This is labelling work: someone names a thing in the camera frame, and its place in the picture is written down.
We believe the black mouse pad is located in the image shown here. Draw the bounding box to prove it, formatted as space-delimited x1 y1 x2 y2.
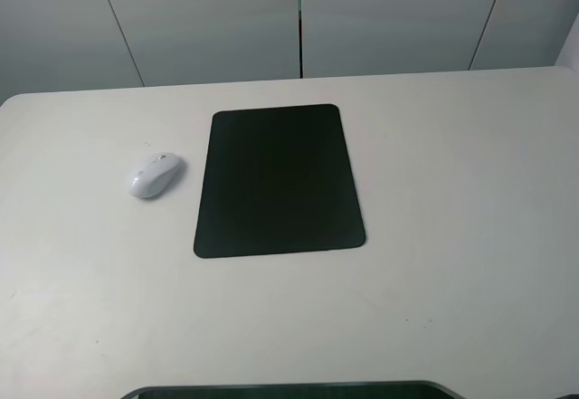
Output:
193 103 366 259

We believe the white computer mouse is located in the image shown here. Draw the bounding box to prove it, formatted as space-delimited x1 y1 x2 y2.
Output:
128 152 183 200

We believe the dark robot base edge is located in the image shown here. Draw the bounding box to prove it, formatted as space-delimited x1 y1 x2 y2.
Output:
125 381 459 398

